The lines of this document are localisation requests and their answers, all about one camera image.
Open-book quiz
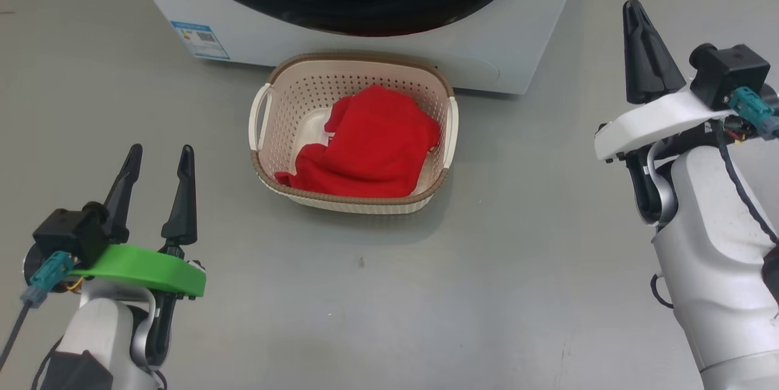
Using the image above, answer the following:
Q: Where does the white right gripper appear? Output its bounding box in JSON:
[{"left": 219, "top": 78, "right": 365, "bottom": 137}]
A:
[{"left": 594, "top": 0, "right": 732, "bottom": 163}]

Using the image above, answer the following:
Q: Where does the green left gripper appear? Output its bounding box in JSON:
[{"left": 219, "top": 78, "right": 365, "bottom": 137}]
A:
[{"left": 69, "top": 144, "right": 207, "bottom": 299}]

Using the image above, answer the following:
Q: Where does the red fleece garment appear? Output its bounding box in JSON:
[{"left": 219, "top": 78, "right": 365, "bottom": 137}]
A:
[{"left": 273, "top": 84, "right": 441, "bottom": 199}]

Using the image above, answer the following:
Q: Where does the white washing machine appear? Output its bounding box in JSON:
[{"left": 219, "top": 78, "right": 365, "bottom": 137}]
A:
[{"left": 121, "top": 0, "right": 587, "bottom": 96}]

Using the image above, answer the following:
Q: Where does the cream perforated laundry basket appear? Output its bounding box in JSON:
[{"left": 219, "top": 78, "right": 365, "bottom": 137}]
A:
[{"left": 248, "top": 52, "right": 459, "bottom": 215}]

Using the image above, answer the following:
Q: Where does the blue energy label sticker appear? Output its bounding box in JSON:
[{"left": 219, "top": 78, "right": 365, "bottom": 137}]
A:
[{"left": 170, "top": 20, "right": 231, "bottom": 61}]

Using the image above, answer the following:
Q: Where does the left camera cable teal plug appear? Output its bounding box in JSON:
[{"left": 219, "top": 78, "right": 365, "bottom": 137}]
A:
[{"left": 0, "top": 249, "right": 75, "bottom": 374}]

